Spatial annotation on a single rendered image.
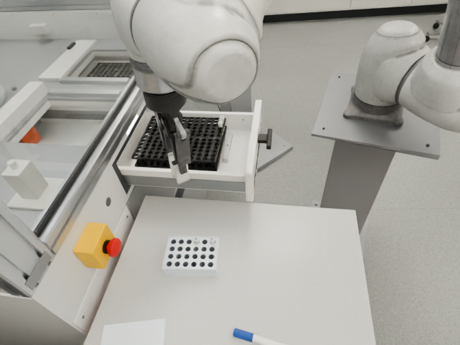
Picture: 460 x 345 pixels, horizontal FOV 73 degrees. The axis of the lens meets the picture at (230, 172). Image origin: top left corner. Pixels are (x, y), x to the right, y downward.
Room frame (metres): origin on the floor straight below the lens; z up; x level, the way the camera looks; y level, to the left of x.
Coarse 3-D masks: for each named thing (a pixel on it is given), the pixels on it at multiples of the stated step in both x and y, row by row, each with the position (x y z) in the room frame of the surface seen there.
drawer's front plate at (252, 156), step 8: (256, 104) 0.73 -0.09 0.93; (256, 112) 0.69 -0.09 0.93; (256, 120) 0.65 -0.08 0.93; (256, 128) 0.62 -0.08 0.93; (256, 136) 0.59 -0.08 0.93; (256, 144) 0.57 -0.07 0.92; (248, 152) 0.54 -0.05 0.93; (256, 152) 0.57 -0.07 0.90; (248, 160) 0.51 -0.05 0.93; (256, 160) 0.56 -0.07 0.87; (248, 168) 0.48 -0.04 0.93; (248, 176) 0.47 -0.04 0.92; (248, 184) 0.47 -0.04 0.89; (248, 192) 0.47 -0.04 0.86; (248, 200) 0.47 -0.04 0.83
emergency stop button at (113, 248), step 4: (112, 240) 0.35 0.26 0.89; (116, 240) 0.36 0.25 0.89; (108, 244) 0.35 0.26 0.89; (112, 244) 0.34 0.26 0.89; (116, 244) 0.35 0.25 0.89; (120, 244) 0.36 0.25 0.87; (108, 248) 0.34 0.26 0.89; (112, 248) 0.34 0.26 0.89; (116, 248) 0.34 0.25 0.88; (120, 248) 0.35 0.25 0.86; (108, 252) 0.33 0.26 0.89; (112, 252) 0.33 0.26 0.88; (116, 252) 0.34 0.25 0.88; (112, 256) 0.33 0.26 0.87
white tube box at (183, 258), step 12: (168, 240) 0.40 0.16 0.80; (180, 240) 0.40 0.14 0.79; (192, 240) 0.39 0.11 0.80; (204, 240) 0.39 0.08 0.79; (216, 240) 0.39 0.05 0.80; (168, 252) 0.37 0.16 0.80; (180, 252) 0.37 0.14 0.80; (192, 252) 0.36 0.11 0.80; (204, 252) 0.36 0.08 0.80; (216, 252) 0.36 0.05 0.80; (168, 264) 0.35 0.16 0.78; (180, 264) 0.34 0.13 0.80; (192, 264) 0.34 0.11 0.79; (204, 264) 0.34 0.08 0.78; (216, 264) 0.33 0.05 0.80; (180, 276) 0.32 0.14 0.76; (192, 276) 0.32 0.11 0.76; (204, 276) 0.32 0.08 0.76; (216, 276) 0.31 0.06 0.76
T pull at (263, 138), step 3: (270, 129) 0.63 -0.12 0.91; (270, 132) 0.62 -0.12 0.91; (258, 135) 0.62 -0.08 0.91; (261, 135) 0.61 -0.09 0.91; (264, 135) 0.61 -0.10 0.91; (267, 135) 0.61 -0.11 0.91; (270, 135) 0.61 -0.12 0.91; (258, 138) 0.60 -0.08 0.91; (261, 138) 0.60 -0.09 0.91; (264, 138) 0.60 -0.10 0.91; (267, 138) 0.60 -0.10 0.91; (270, 138) 0.60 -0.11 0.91; (258, 141) 0.60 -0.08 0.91; (261, 141) 0.59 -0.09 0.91; (264, 141) 0.59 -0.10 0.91; (267, 141) 0.59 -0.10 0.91; (270, 141) 0.59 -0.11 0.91; (267, 144) 0.57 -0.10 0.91; (270, 144) 0.57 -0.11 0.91; (267, 147) 0.57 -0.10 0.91; (270, 147) 0.57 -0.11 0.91
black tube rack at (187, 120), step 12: (156, 120) 0.74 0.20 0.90; (192, 120) 0.72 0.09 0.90; (204, 120) 0.72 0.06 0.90; (216, 120) 0.71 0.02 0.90; (144, 132) 0.69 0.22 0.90; (156, 132) 0.69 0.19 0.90; (192, 132) 0.71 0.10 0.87; (204, 132) 0.67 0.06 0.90; (144, 144) 0.64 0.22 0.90; (156, 144) 0.63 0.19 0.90; (192, 144) 0.62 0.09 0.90; (204, 144) 0.61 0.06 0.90; (216, 144) 0.64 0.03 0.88; (132, 156) 0.60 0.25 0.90; (144, 156) 0.59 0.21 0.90; (156, 156) 0.59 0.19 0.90; (192, 156) 0.57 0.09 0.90; (204, 156) 0.58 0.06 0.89; (168, 168) 0.57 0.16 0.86; (192, 168) 0.56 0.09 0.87; (204, 168) 0.55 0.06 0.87; (216, 168) 0.55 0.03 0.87
